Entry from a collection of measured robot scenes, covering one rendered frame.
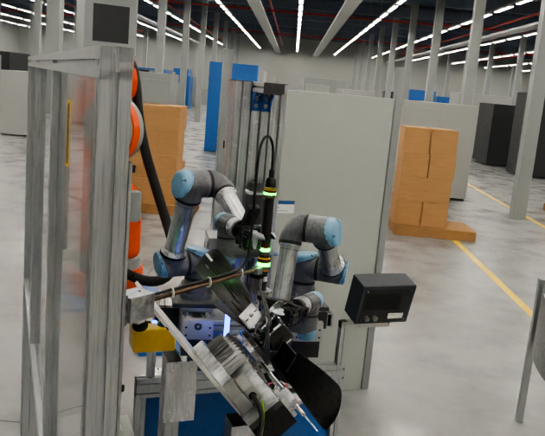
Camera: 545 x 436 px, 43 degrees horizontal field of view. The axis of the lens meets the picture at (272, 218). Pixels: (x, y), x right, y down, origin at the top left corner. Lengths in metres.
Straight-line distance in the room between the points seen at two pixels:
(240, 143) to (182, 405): 1.40
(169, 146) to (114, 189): 9.50
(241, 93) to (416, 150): 7.40
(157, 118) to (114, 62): 9.50
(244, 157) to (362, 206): 1.51
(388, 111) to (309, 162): 0.63
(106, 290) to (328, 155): 3.56
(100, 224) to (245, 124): 2.38
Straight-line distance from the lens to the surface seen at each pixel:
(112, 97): 0.90
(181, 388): 2.27
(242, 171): 3.27
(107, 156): 0.90
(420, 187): 10.57
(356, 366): 4.94
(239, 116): 3.24
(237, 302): 2.36
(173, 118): 10.34
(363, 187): 4.57
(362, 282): 2.98
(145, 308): 1.94
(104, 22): 6.16
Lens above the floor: 2.02
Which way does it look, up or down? 11 degrees down
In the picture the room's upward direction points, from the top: 5 degrees clockwise
